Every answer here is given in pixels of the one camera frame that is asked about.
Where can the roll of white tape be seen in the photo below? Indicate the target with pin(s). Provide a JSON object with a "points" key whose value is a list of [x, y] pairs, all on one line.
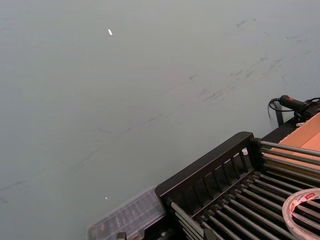
{"points": [[287, 212]]}

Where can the black rack with steel bars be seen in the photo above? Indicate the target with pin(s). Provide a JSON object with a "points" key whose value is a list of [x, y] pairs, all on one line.
{"points": [[200, 172]]}

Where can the clear plastic case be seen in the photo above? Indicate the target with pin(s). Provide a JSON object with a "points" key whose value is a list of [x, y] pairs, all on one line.
{"points": [[130, 215]]}

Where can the black table cloth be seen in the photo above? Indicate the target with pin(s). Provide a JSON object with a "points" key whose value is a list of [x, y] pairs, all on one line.
{"points": [[277, 133]]}

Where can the small white plastic piece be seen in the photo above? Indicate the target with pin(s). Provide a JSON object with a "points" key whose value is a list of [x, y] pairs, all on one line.
{"points": [[299, 123]]}

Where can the shallow brown cardboard tray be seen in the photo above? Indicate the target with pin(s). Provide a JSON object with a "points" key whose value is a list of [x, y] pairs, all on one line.
{"points": [[303, 140]]}

